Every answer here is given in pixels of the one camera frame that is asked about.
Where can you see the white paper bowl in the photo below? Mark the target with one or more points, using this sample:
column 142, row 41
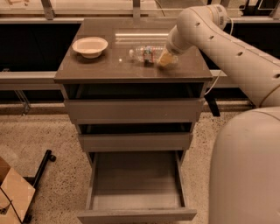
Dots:
column 90, row 47

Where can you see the cardboard box left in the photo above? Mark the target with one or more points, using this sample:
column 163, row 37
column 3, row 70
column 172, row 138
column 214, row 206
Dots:
column 15, row 194

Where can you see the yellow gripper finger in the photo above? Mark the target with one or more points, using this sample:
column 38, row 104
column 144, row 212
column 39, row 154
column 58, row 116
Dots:
column 165, row 58

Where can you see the grey drawer cabinet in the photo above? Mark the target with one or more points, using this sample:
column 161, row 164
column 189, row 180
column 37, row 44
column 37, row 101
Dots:
column 116, row 76

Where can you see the grey bottom drawer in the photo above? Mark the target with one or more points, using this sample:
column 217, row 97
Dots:
column 136, row 187

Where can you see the grey top drawer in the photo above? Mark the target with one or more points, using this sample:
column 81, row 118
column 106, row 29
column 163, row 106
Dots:
column 134, row 111

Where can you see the grey middle drawer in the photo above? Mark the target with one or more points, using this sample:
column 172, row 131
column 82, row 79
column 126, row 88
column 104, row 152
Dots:
column 169, row 136

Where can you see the clear plastic water bottle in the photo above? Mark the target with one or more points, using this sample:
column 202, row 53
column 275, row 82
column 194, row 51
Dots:
column 148, row 54

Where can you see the black stand leg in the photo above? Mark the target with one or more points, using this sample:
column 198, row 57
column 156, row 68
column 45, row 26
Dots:
column 34, row 181

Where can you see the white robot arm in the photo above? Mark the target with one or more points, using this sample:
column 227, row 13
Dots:
column 244, row 183

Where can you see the grey drawer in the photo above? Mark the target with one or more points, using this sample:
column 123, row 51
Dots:
column 134, row 111
column 136, row 187
column 169, row 136

